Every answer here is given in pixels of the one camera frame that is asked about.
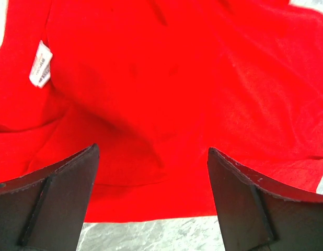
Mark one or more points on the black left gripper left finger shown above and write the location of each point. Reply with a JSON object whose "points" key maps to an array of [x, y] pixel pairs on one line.
{"points": [[45, 209]]}

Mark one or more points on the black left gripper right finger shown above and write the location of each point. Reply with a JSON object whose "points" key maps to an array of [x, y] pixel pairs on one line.
{"points": [[256, 212]]}

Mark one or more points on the bright red t-shirt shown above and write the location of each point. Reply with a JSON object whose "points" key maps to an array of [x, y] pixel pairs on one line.
{"points": [[155, 84]]}

